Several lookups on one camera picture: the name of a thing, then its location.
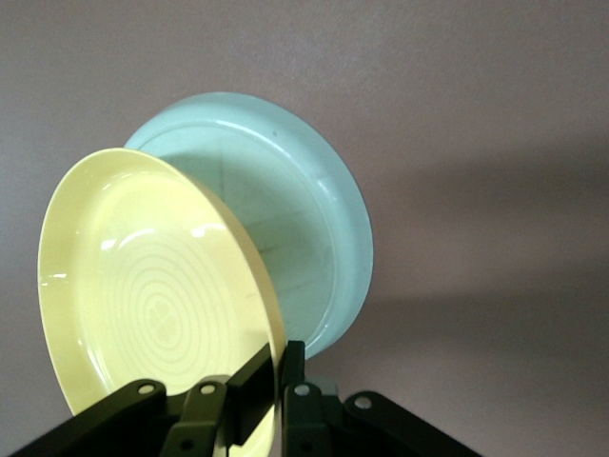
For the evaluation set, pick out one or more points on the light green round plate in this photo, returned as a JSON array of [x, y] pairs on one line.
[[285, 190]]

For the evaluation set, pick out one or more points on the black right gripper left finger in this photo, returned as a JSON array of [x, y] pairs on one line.
[[200, 414]]

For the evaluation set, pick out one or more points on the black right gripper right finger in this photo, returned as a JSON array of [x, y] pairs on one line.
[[309, 419]]

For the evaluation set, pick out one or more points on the yellow round plate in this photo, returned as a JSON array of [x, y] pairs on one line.
[[143, 238]]

